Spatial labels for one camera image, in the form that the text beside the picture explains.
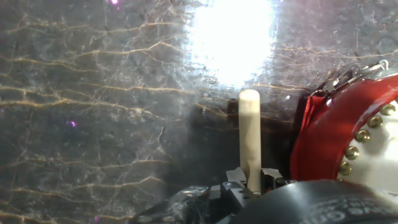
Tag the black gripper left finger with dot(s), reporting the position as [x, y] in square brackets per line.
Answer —
[233, 189]

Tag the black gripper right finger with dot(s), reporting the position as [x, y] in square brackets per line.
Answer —
[273, 179]

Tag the pale wooden drumstick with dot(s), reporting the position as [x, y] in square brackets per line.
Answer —
[249, 133]

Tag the red drum with white skin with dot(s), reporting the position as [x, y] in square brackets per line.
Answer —
[329, 133]

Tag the dark marble pattern mat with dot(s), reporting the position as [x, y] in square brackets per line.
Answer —
[93, 93]

